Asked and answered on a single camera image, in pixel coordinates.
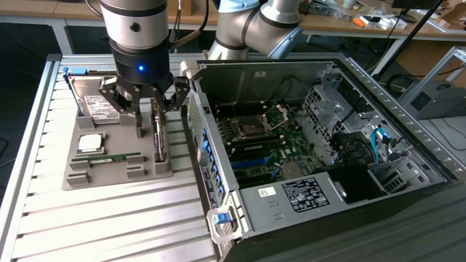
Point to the green motherboard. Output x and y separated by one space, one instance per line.
292 142

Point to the grey electronic device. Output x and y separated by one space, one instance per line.
321 8

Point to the white cup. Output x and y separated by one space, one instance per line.
350 3

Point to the brown cardboard piece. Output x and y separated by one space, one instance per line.
457 12

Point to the grey plastic parts rack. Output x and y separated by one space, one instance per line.
109 177

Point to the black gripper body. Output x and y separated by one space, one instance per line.
142 68

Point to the silver disk bay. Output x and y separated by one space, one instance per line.
397 181

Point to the brown cardboard box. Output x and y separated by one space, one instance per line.
186 6

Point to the grey metal cabinet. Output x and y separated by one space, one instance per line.
441 101

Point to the hard disk with blue carrier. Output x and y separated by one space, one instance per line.
87 90

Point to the silver socket cover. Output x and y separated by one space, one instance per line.
274 118

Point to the aluminium profile frame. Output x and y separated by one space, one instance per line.
453 53

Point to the RAM stick with label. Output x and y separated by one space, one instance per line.
252 147

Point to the blue expansion slot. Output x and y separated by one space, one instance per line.
253 163

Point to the CPU socket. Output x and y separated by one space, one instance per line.
252 127

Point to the grey power supply unit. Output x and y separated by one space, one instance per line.
269 215

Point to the small orange box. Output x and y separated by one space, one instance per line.
361 22

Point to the green bare RAM stick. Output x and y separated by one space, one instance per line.
117 157

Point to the silver CPU chip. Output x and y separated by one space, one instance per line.
90 142

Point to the black slanted pole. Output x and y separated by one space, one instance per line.
413 32

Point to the green graphics card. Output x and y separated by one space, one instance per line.
159 142

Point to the black monitor with stand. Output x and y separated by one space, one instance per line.
406 17

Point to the open black PC case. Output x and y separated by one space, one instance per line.
226 87

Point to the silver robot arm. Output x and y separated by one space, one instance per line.
123 16

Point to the wooden desk white frame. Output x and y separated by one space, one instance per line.
37 8
361 32

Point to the silver chipset heat sink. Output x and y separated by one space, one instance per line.
293 170

